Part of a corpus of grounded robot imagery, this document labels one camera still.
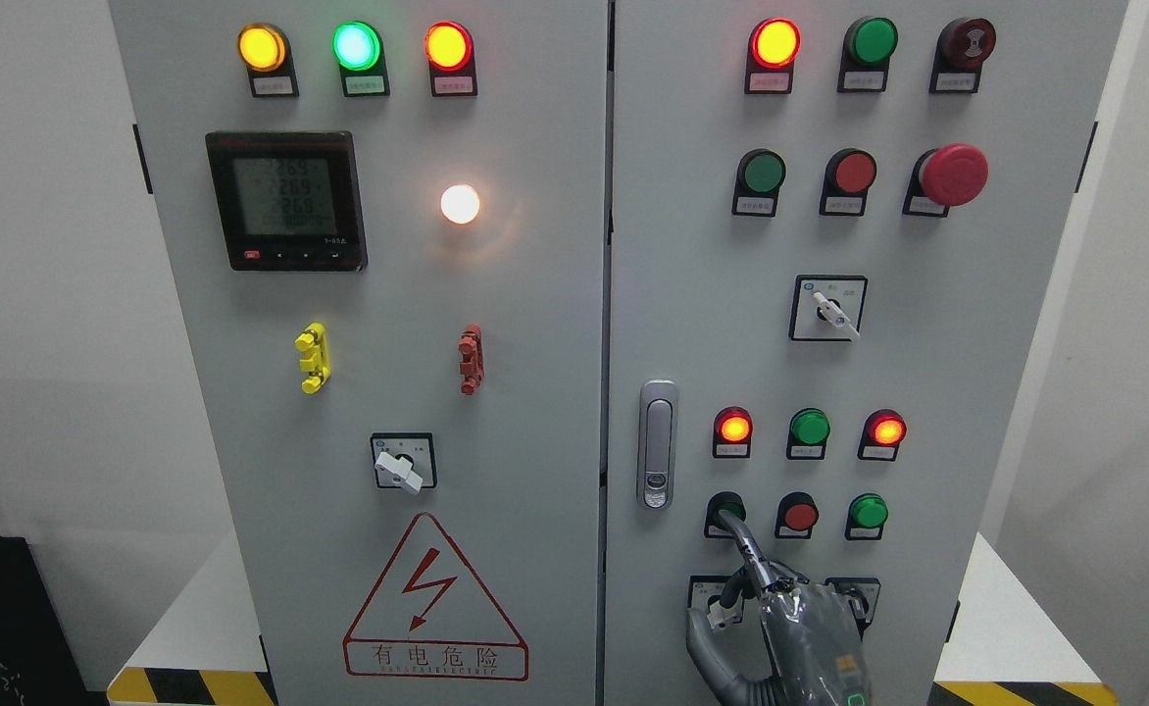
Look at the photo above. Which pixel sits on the red lit indicator lamp top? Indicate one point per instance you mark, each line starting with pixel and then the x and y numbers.
pixel 771 51

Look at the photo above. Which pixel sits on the red electrical hazard warning sticker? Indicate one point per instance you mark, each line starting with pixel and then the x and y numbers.
pixel 430 616

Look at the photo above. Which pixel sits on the white rotary switch left door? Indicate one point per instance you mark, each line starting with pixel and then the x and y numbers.
pixel 404 460

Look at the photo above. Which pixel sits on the white rotary switch lower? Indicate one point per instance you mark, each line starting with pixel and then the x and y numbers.
pixel 704 593

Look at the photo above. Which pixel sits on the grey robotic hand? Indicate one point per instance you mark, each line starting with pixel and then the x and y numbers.
pixel 814 643

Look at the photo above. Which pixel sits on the dark red buzzer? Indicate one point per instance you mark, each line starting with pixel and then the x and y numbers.
pixel 962 47

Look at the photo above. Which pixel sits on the black digital power meter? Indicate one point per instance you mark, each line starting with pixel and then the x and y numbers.
pixel 289 200

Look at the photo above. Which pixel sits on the white rotary switch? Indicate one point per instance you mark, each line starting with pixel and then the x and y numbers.
pixel 828 308
pixel 704 593

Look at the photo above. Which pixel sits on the red terminal connector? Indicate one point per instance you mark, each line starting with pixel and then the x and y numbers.
pixel 471 368

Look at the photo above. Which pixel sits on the green indicator lamp middle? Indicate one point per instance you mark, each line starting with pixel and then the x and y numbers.
pixel 808 434

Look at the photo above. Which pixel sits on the green push button lower right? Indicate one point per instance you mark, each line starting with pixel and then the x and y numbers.
pixel 866 518

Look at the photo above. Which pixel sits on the red push button lower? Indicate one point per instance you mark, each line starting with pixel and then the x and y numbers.
pixel 797 514

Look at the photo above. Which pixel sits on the red lit indicator lamp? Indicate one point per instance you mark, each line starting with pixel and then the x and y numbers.
pixel 771 51
pixel 882 435

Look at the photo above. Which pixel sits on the white rotary switch upper right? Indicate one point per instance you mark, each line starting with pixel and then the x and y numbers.
pixel 828 308

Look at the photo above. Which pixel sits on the silver cabinet door handle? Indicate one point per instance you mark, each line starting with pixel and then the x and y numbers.
pixel 655 450

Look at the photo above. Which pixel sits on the red emergency stop mushroom button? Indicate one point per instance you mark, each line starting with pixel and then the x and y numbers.
pixel 949 176

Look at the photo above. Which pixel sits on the green push button upper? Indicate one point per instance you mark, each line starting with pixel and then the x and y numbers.
pixel 759 177

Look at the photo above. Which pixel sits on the red indicator lamp middle left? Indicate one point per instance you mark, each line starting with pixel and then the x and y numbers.
pixel 731 437

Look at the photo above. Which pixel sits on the green start push button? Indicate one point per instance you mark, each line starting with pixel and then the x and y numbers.
pixel 728 501

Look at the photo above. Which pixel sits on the black rotary selector switch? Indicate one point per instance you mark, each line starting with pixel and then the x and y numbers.
pixel 861 595

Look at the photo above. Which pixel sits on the green indicator lamp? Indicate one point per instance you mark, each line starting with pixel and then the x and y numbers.
pixel 808 434
pixel 361 60
pixel 865 58

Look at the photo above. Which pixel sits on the red push button upper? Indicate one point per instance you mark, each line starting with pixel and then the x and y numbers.
pixel 847 180

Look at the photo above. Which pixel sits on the green indicator lamp top right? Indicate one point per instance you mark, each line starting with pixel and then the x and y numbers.
pixel 865 58

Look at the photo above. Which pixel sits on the yellow terminal connector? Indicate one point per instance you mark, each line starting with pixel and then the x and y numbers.
pixel 311 344

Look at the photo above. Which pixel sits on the white lit indicator lamp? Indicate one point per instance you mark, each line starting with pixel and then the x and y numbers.
pixel 460 204

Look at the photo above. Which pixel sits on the white platform with hazard stripes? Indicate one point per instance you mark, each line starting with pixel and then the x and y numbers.
pixel 1003 649

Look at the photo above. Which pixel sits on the grey electrical cabinet door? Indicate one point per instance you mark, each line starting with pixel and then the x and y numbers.
pixel 518 462
pixel 703 298

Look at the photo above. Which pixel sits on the black box with antenna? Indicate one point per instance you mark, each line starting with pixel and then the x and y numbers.
pixel 36 665

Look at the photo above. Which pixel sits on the orange-red indicator lamp top left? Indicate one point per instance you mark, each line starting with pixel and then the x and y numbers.
pixel 450 52

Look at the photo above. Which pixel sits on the green indicator lamp top left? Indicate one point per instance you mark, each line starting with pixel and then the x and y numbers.
pixel 361 60

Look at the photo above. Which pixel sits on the grey electrical cabinet right door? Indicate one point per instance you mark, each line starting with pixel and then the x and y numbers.
pixel 703 298

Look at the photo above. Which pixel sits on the red push button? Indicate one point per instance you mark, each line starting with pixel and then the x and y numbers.
pixel 847 180
pixel 797 514

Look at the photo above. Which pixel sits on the yellow indicator lamp top left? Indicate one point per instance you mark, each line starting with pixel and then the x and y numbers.
pixel 264 51

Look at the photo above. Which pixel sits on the grey electrical cabinet left door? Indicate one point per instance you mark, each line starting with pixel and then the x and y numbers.
pixel 518 462

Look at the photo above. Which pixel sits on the red lit indicator lamp middle right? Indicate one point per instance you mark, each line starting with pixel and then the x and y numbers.
pixel 882 435

